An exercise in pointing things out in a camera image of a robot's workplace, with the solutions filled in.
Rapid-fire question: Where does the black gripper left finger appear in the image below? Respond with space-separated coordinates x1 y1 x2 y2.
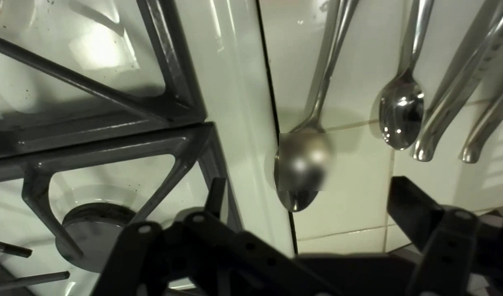
91 178 340 296

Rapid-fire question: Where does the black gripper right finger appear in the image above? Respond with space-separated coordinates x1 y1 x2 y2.
386 176 503 296

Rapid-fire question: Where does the silver spoon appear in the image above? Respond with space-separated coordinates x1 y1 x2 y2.
272 0 358 212
377 0 435 150

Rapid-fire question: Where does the black stove grate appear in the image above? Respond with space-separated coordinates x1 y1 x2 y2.
0 0 238 273

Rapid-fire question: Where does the white gas stove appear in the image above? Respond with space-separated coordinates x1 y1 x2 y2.
0 0 294 296

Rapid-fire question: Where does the silver fork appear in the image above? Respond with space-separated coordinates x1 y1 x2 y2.
410 0 503 161

